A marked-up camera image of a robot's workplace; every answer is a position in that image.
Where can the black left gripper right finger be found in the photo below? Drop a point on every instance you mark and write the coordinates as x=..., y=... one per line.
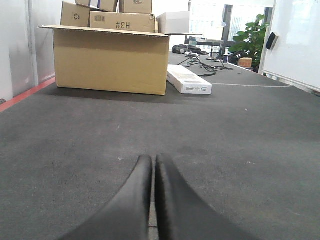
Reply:
x=182, y=214

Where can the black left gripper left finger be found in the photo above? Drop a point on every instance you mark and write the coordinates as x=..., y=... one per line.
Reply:
x=126, y=215

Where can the white long box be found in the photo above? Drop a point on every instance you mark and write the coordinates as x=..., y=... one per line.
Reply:
x=187, y=82

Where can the small cardboard box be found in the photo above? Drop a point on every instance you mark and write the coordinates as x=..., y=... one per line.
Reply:
x=74, y=15

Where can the top cardboard box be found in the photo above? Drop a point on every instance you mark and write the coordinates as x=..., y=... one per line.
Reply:
x=136, y=6

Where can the white box on stack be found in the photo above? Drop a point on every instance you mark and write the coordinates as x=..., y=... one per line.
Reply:
x=174, y=23

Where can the white board with eraser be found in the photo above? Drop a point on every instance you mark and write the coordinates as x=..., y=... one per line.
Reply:
x=295, y=55

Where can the cardboard box labelled H3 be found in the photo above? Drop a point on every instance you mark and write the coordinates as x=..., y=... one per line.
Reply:
x=137, y=22

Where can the green potted plant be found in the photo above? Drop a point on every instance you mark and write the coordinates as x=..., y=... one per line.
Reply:
x=249, y=43

